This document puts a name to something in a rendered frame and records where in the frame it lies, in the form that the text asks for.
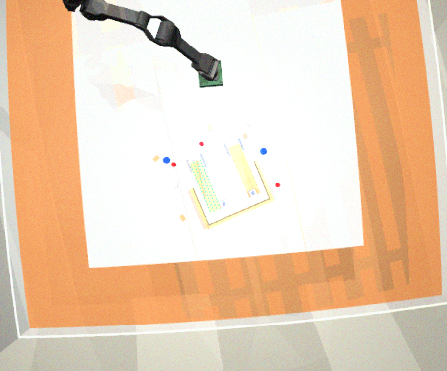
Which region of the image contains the orange grid-patterned strip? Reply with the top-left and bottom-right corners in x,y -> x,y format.
228,144 -> 248,169

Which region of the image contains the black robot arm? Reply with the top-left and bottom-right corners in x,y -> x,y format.
62,0 -> 219,81

